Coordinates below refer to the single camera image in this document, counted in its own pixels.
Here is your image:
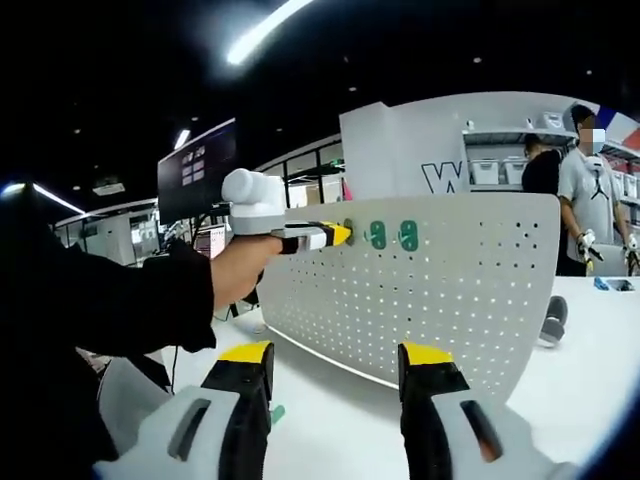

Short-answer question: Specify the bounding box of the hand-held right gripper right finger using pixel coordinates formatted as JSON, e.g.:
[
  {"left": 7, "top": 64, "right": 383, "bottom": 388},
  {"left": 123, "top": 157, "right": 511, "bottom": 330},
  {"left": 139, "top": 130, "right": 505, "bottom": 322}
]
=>
[{"left": 397, "top": 340, "right": 571, "bottom": 480}]

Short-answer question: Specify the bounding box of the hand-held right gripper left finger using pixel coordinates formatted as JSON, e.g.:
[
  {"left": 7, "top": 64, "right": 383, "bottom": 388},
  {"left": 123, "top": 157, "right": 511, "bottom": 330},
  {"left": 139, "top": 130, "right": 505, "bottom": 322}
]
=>
[{"left": 92, "top": 340, "right": 276, "bottom": 480}]

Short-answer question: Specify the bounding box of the white perforated mounting plate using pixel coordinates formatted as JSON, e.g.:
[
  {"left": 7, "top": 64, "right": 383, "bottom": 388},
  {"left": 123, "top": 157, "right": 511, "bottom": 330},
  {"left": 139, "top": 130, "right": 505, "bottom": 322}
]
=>
[{"left": 259, "top": 193, "right": 561, "bottom": 404}]

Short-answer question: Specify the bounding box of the person's left hand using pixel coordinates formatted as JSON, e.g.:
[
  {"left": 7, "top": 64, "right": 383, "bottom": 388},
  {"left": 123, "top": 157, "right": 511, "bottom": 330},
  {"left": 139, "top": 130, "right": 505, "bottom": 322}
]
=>
[{"left": 209, "top": 233, "right": 284, "bottom": 310}]

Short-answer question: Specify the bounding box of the large dark display screen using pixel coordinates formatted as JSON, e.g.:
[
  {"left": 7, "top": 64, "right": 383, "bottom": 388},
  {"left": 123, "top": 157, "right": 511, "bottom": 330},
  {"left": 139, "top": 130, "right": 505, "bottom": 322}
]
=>
[{"left": 156, "top": 117, "right": 238, "bottom": 226}]

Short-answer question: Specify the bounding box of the white partition panel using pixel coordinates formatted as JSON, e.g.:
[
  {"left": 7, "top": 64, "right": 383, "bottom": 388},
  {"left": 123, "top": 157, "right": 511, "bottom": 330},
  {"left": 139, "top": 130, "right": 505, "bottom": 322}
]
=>
[{"left": 338, "top": 101, "right": 471, "bottom": 206}]

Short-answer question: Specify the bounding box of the grey round object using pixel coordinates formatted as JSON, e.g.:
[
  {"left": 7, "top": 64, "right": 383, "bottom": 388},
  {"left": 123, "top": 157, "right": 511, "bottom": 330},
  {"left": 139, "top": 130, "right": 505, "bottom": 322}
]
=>
[{"left": 538, "top": 294, "right": 570, "bottom": 350}]

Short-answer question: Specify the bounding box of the ceiling light strip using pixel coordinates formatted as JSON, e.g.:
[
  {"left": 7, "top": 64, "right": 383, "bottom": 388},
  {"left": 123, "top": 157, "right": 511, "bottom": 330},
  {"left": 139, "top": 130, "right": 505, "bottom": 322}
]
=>
[{"left": 225, "top": 0, "right": 314, "bottom": 66}]

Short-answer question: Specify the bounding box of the white storage bin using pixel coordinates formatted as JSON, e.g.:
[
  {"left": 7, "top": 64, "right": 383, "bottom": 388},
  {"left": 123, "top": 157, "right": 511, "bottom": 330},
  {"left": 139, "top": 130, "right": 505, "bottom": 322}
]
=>
[
  {"left": 501, "top": 155, "right": 530, "bottom": 185},
  {"left": 471, "top": 158, "right": 502, "bottom": 185}
]

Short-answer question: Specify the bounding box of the metal shelf unit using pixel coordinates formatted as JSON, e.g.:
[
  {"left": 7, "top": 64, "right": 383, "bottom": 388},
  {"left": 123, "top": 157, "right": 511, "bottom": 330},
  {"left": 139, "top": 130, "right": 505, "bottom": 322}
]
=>
[{"left": 460, "top": 112, "right": 576, "bottom": 194}]

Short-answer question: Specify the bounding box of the blue and black item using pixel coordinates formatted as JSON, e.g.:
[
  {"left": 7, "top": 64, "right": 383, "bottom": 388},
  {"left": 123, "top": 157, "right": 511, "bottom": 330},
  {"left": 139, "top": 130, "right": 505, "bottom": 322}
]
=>
[{"left": 593, "top": 277, "right": 637, "bottom": 294}]

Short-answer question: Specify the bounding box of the white storage shelf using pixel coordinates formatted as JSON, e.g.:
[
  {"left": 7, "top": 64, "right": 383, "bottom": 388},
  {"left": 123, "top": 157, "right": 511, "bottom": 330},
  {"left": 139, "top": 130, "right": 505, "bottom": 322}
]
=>
[{"left": 602, "top": 142, "right": 640, "bottom": 226}]

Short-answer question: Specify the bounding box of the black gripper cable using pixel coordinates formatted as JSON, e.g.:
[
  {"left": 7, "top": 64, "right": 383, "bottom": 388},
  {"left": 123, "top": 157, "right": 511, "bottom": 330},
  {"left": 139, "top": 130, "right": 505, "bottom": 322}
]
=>
[{"left": 169, "top": 343, "right": 182, "bottom": 396}]

